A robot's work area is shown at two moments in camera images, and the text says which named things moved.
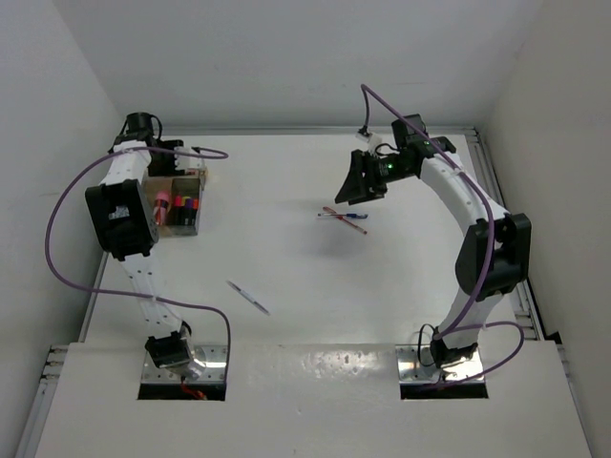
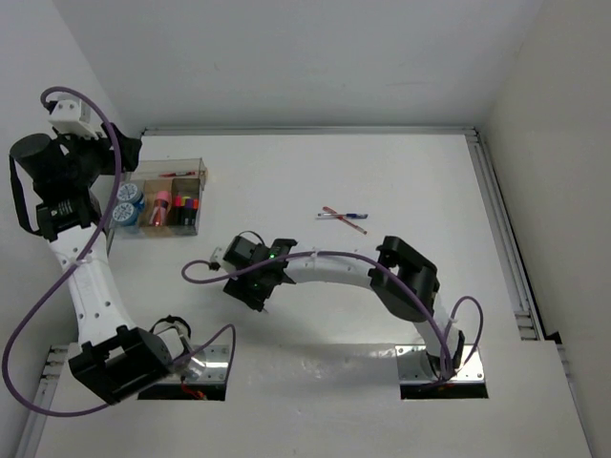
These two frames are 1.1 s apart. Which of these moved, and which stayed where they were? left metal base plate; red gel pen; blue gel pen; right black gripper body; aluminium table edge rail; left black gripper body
Moved: right black gripper body; left black gripper body
Stayed: blue gel pen; left metal base plate; red gel pen; aluminium table edge rail
